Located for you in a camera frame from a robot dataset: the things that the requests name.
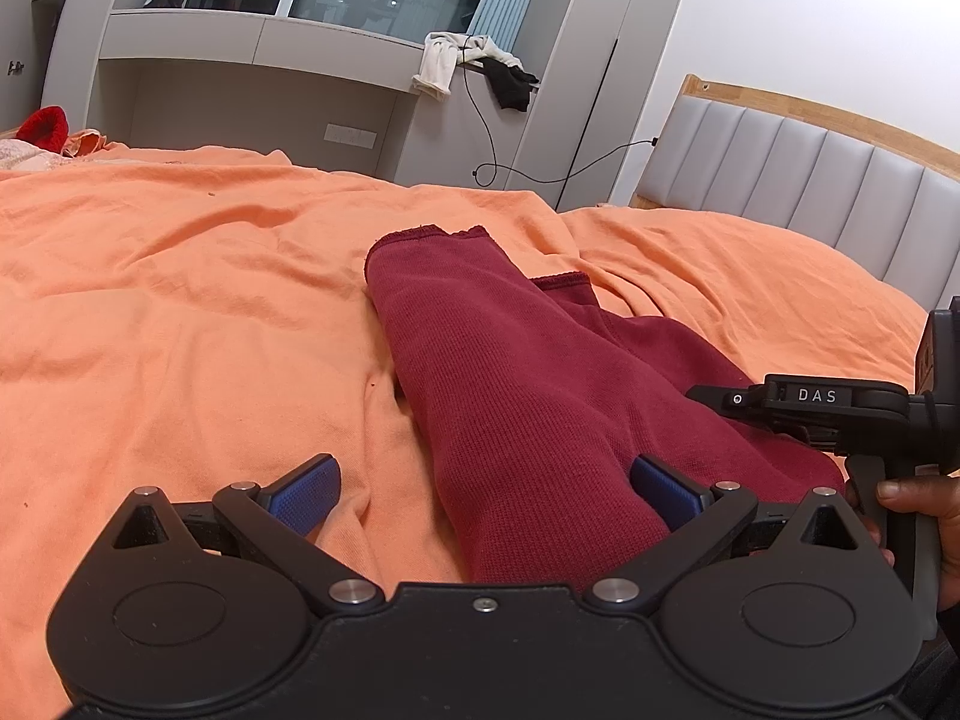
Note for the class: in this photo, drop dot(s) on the person's right hand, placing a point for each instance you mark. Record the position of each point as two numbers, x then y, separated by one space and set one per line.
946 525

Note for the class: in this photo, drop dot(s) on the red plush item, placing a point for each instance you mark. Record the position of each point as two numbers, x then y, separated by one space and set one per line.
43 127

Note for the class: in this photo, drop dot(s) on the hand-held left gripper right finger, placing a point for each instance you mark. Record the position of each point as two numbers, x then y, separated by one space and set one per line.
671 491

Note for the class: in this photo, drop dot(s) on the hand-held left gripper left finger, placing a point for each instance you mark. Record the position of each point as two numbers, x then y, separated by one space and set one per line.
304 491

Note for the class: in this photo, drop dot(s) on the maroon knit garment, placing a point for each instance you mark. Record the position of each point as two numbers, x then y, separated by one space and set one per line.
510 390

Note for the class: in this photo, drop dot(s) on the black cloth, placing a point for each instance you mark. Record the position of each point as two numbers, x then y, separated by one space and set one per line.
514 86

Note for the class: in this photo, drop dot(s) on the wall outlet under desk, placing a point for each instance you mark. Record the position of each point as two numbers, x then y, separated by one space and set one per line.
349 136

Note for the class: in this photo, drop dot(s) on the white cloth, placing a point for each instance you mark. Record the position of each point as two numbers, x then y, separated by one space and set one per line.
439 64

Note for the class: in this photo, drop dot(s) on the small orange satin cloth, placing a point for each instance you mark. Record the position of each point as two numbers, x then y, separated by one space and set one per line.
84 144

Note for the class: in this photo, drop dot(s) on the floral quilt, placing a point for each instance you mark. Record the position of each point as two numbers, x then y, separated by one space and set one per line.
22 157

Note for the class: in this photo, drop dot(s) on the grey padded headboard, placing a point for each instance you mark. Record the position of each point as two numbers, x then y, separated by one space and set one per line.
810 172

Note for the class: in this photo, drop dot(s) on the grey built-in desk unit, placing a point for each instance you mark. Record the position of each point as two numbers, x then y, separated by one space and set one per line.
262 75

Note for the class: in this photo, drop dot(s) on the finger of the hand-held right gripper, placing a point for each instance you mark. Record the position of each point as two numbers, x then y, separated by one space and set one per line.
724 399

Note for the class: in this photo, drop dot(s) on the grey wardrobe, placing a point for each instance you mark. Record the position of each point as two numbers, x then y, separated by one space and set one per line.
30 30

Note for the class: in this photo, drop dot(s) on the orange blanket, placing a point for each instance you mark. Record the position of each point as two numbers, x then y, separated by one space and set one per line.
187 300

